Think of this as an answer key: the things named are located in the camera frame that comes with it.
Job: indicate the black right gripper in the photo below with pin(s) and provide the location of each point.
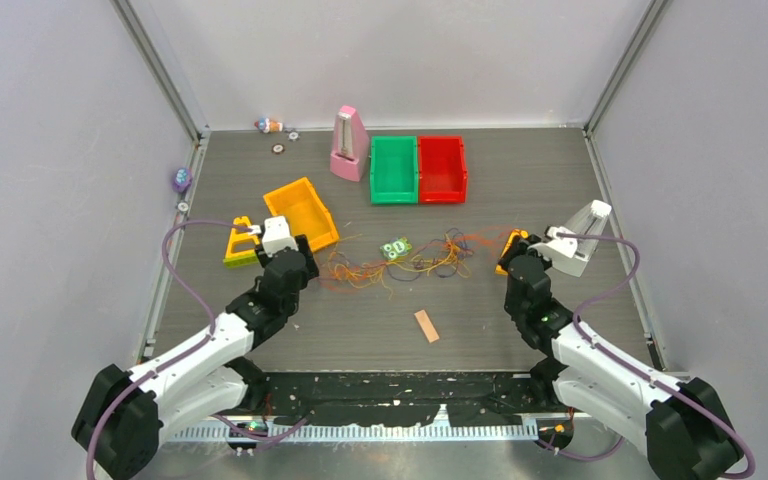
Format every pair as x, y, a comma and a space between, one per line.
520, 246

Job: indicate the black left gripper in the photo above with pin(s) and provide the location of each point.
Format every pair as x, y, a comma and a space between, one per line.
309, 270

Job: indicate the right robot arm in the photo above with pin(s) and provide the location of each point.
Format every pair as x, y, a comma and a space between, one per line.
681, 427

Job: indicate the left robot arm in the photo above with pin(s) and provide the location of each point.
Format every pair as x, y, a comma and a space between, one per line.
128, 414

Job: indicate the yellow triangle block right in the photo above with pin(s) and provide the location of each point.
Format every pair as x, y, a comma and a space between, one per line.
516, 244

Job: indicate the yellow green triangle block left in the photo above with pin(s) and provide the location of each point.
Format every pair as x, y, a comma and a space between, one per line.
241, 245

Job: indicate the orange plastic bin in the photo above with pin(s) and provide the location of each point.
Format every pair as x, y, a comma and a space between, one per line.
305, 212

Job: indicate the white metronome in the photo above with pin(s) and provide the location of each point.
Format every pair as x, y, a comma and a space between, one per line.
588, 222

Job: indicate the tan wooden block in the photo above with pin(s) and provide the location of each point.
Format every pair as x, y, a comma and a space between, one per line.
427, 327

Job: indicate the green owl puzzle piece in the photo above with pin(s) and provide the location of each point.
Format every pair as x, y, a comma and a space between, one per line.
396, 248

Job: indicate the red plastic bin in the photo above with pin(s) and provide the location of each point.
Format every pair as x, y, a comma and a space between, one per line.
443, 174

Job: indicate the pink metronome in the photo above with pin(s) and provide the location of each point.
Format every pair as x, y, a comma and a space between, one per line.
350, 150

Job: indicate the purple paw toy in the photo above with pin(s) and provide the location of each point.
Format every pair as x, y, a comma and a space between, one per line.
182, 180

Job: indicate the small clown figurine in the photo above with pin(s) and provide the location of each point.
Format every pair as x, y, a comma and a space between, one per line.
268, 126

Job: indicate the green plastic bin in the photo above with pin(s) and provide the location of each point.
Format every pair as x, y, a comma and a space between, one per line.
394, 170

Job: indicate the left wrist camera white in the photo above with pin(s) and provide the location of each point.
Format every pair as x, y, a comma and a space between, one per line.
274, 236

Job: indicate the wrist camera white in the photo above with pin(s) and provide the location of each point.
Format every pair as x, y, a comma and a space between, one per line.
560, 249
274, 236

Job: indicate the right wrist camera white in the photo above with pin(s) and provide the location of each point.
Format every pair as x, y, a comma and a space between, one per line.
560, 249

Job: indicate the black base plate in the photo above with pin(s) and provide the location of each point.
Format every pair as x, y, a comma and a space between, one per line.
398, 399

